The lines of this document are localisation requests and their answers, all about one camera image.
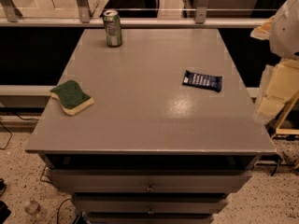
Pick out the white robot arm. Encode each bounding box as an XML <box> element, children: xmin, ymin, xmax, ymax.
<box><xmin>250</xmin><ymin>0</ymin><xmax>299</xmax><ymax>124</ymax></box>

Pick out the clear plastic water bottle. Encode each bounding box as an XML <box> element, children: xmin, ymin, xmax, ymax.
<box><xmin>24</xmin><ymin>200</ymin><xmax>45</xmax><ymax>221</ymax></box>

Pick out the dark blue rxbar wrapper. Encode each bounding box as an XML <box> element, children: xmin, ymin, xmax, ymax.
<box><xmin>182</xmin><ymin>70</ymin><xmax>222</xmax><ymax>92</ymax></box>

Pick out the middle grey drawer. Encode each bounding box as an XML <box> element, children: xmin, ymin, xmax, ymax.
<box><xmin>73</xmin><ymin>195</ymin><xmax>228</xmax><ymax>214</ymax></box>

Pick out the grey drawer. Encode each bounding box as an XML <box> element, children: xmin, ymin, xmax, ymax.
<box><xmin>73</xmin><ymin>195</ymin><xmax>228</xmax><ymax>214</ymax></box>
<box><xmin>50</xmin><ymin>169</ymin><xmax>251</xmax><ymax>193</ymax></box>

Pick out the top grey drawer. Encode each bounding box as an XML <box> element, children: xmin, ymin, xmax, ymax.
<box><xmin>50</xmin><ymin>169</ymin><xmax>251</xmax><ymax>193</ymax></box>

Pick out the grey metal railing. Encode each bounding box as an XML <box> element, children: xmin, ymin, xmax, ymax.
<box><xmin>0</xmin><ymin>0</ymin><xmax>265</xmax><ymax>28</ymax></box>

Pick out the green soda can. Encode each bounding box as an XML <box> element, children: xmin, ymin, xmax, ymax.
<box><xmin>103</xmin><ymin>9</ymin><xmax>122</xmax><ymax>47</ymax></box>

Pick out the green and yellow sponge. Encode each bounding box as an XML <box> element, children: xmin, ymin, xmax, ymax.
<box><xmin>50</xmin><ymin>80</ymin><xmax>94</xmax><ymax>116</ymax></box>

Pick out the yellow wooden frame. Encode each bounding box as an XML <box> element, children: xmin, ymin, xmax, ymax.
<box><xmin>271</xmin><ymin>91</ymin><xmax>299</xmax><ymax>138</ymax></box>

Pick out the grey drawer cabinet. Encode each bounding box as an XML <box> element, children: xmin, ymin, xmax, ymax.
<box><xmin>26</xmin><ymin>29</ymin><xmax>275</xmax><ymax>224</ymax></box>

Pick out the black floor cable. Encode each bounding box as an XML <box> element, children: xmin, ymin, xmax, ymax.
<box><xmin>0</xmin><ymin>110</ymin><xmax>40</xmax><ymax>151</ymax></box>

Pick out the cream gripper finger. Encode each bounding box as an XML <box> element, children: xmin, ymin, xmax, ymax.
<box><xmin>250</xmin><ymin>16</ymin><xmax>274</xmax><ymax>40</ymax></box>
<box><xmin>254</xmin><ymin>59</ymin><xmax>299</xmax><ymax>124</ymax></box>

